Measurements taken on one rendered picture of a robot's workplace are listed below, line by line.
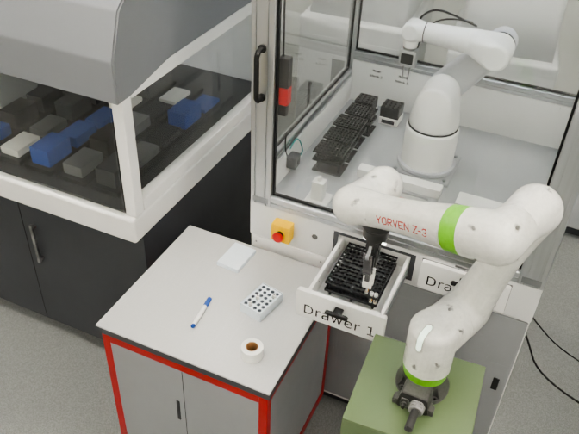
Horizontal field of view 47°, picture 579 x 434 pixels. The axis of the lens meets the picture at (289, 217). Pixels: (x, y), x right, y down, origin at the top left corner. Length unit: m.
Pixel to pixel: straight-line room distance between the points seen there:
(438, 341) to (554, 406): 1.50
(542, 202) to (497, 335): 0.88
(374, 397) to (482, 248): 0.61
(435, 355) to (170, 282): 1.00
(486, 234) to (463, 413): 0.62
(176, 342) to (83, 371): 1.04
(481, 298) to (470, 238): 0.35
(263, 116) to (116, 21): 0.53
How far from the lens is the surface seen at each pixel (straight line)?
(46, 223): 2.85
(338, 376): 2.81
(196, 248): 2.49
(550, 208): 1.62
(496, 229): 1.49
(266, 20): 2.05
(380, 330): 2.06
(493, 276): 1.78
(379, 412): 1.89
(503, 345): 2.42
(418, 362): 1.82
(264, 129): 2.21
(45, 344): 3.30
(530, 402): 3.19
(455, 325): 1.81
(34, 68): 2.31
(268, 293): 2.25
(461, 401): 1.96
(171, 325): 2.21
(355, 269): 2.22
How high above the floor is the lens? 2.37
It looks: 38 degrees down
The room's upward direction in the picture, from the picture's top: 3 degrees clockwise
